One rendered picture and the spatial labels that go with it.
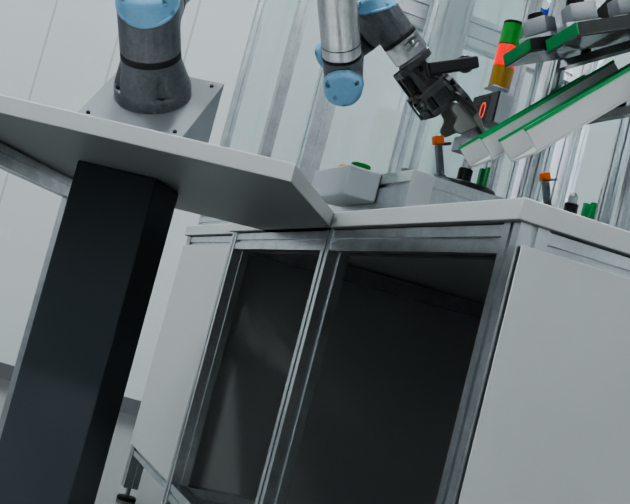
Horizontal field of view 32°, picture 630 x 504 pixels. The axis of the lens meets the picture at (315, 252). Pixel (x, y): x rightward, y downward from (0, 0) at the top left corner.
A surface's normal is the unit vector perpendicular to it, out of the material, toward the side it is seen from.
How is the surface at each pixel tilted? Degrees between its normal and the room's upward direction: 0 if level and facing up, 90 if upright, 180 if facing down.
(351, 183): 90
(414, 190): 90
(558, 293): 90
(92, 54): 90
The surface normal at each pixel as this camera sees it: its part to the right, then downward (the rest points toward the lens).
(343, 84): -0.05, 0.63
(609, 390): 0.33, 0.00
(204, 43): -0.14, -0.11
